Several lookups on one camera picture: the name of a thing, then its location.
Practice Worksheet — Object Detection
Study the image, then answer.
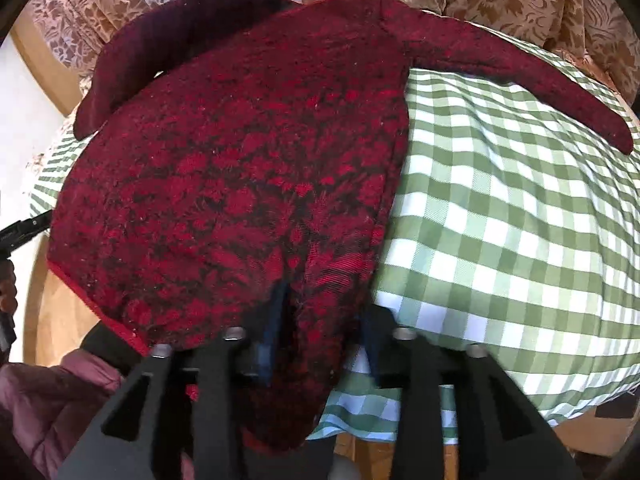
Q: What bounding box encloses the person's left hand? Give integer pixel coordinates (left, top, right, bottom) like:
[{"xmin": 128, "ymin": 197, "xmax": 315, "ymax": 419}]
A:
[{"xmin": 0, "ymin": 260, "xmax": 17, "ymax": 316}]

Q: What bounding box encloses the maroon jacket sleeve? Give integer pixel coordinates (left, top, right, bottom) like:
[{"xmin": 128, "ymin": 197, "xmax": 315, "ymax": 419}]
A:
[{"xmin": 1, "ymin": 349, "xmax": 124, "ymax": 479}]

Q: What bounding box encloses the green white checkered bedsheet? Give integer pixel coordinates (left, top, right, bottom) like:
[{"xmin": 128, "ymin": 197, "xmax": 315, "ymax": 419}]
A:
[{"xmin": 29, "ymin": 22, "xmax": 640, "ymax": 443}]

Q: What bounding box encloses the red black patterned sweater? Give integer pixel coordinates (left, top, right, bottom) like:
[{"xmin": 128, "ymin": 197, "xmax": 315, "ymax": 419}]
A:
[{"xmin": 46, "ymin": 0, "xmax": 636, "ymax": 453}]

